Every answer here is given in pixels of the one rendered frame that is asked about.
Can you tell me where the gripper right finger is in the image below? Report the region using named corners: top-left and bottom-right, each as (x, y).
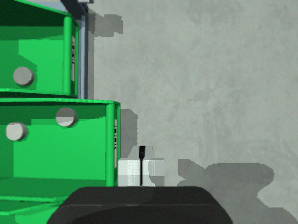
top-left (142, 146), bottom-right (165, 186)

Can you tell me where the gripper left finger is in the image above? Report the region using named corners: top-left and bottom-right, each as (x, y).
top-left (118, 146), bottom-right (142, 186)

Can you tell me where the dark grey metal shelf frame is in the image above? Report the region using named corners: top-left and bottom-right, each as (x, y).
top-left (33, 0), bottom-right (94, 99)

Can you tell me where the green bin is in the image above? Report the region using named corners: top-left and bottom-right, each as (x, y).
top-left (0, 0), bottom-right (79, 98)
top-left (0, 98), bottom-right (121, 202)
top-left (0, 200), bottom-right (65, 224)

